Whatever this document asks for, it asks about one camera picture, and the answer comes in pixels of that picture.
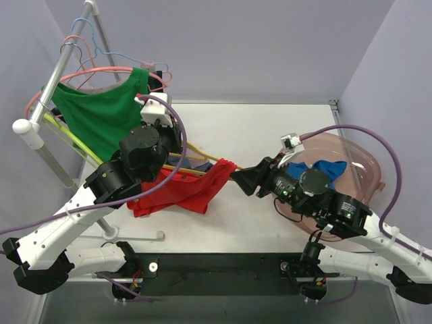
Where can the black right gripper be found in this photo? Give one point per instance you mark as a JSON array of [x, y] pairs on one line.
[[264, 179]]

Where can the red tank top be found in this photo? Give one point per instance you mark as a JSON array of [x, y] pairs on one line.
[[186, 190]]

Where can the yellow plastic hanger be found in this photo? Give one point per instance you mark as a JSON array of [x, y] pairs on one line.
[[170, 166]]

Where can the blue tank top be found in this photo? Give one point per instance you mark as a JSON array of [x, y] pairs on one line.
[[333, 170]]

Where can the lime green hanger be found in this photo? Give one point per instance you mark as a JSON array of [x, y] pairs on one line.
[[63, 132]]

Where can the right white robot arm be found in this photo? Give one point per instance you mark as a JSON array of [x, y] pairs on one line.
[[350, 239]]

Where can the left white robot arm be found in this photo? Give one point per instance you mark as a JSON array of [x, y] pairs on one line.
[[46, 259]]

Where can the pink plastic hanger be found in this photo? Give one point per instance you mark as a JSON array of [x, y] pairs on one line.
[[101, 72]]

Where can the dark grey-blue tank top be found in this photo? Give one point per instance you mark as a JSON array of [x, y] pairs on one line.
[[158, 84]]

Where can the green tank top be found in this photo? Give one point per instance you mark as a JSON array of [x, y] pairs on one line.
[[100, 120]]

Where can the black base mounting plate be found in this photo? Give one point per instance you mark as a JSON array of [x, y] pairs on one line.
[[223, 274]]

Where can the pink translucent plastic basin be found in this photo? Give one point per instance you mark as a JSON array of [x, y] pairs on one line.
[[362, 177]]

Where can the silver clothes rack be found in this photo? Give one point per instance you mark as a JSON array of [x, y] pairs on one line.
[[37, 111]]

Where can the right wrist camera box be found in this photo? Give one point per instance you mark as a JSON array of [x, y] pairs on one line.
[[292, 146]]

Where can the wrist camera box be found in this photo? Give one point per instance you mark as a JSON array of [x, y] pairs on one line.
[[152, 111], [292, 146]]

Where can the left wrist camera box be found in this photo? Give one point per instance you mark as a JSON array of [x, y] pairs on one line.
[[152, 111]]

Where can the pink wire hanger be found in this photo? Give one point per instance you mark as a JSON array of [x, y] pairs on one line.
[[81, 54]]

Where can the light blue wire hanger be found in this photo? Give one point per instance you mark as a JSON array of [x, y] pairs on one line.
[[102, 46]]

